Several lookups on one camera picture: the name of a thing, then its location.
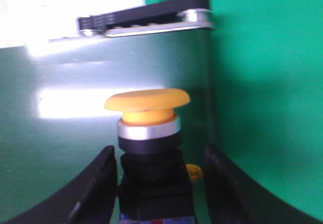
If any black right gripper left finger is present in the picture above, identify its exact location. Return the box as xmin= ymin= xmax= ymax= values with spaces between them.
xmin=7 ymin=146 xmax=118 ymax=223

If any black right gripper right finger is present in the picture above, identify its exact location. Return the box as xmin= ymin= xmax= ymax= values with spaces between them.
xmin=203 ymin=144 xmax=321 ymax=223

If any yellow mushroom push button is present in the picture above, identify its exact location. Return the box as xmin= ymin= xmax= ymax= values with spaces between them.
xmin=104 ymin=88 xmax=197 ymax=223

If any green conveyor belt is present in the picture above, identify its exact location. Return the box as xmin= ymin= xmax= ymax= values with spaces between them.
xmin=1 ymin=29 xmax=213 ymax=221

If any black conveyor drive belt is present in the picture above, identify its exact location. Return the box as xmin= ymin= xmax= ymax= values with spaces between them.
xmin=77 ymin=0 xmax=210 ymax=33

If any aluminium conveyor frame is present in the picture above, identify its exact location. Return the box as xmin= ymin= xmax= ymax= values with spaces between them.
xmin=47 ymin=0 xmax=214 ymax=43

